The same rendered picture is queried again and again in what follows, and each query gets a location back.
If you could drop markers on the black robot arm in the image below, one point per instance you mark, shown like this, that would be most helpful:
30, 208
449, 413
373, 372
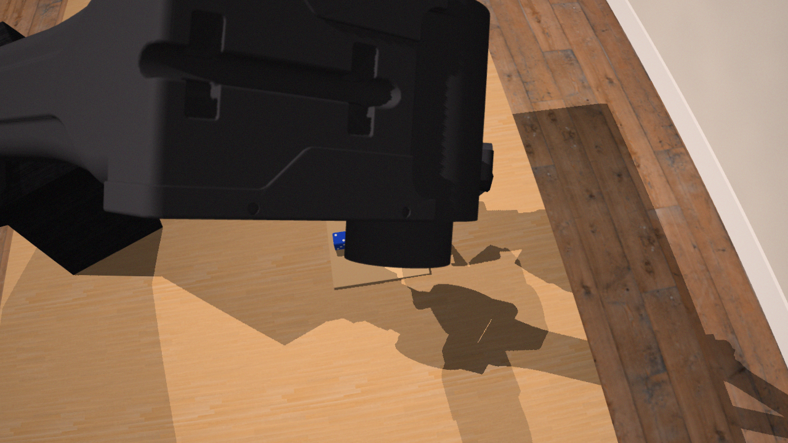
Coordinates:
117, 90

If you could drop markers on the blue die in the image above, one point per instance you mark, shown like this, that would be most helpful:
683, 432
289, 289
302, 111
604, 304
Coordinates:
339, 240

